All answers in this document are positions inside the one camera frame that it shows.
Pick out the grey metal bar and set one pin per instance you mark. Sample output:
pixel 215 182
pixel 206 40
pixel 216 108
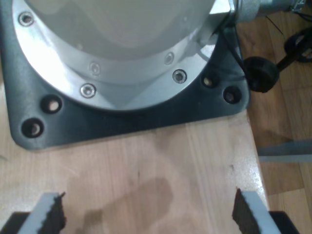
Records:
pixel 287 152

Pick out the black clamp knob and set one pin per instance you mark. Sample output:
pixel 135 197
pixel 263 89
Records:
pixel 262 73

